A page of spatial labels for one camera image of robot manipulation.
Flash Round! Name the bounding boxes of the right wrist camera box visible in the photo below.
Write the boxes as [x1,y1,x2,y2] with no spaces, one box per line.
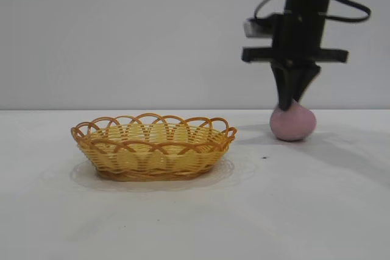
[243,16,277,39]

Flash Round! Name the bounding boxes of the yellow woven wicker basket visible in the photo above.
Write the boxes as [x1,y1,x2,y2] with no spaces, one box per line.
[70,113,238,183]

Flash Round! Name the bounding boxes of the grey right arm cable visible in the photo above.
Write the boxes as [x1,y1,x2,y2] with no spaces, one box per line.
[253,0,288,20]

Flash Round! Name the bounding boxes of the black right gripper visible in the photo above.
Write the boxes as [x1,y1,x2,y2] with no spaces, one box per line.
[242,12,349,111]

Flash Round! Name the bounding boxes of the pink peach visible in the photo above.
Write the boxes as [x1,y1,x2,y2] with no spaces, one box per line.
[269,100,317,142]

